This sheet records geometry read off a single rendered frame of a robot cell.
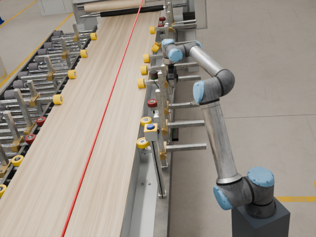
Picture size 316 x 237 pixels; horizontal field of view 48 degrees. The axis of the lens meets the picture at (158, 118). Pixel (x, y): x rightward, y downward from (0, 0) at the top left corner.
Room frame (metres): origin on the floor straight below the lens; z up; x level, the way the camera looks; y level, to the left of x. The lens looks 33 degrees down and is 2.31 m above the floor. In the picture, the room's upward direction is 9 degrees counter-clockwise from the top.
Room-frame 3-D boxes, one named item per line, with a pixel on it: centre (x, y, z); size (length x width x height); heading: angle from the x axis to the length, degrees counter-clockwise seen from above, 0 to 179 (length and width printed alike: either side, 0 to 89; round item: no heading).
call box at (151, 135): (1.59, 0.05, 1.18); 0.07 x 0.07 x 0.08; 81
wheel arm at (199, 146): (1.88, -0.07, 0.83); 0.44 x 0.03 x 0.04; 81
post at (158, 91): (2.10, -0.03, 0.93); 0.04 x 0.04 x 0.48; 81
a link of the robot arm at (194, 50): (2.03, -0.37, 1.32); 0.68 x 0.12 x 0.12; 11
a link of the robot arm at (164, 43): (2.40, -0.16, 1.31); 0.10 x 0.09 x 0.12; 11
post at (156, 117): (1.85, 0.01, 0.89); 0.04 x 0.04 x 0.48; 81
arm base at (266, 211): (1.47, -0.52, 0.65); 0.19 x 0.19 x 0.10
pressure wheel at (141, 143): (1.91, 0.13, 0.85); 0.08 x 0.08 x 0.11
